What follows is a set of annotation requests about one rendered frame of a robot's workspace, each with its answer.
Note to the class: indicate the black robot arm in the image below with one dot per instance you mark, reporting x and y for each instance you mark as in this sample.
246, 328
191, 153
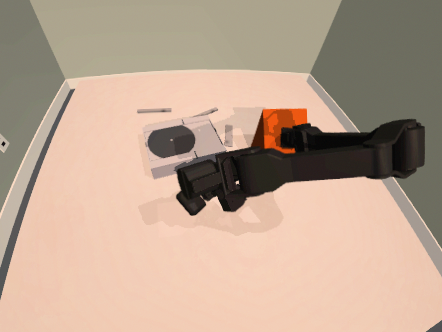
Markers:
394, 149

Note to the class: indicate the grey flat bar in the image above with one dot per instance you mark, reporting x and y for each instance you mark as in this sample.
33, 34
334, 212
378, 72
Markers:
207, 112

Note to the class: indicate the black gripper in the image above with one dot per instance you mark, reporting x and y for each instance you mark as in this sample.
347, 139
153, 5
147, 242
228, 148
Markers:
193, 206

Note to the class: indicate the grey metal disc with small centre hole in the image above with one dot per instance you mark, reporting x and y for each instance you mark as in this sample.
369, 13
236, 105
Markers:
159, 142

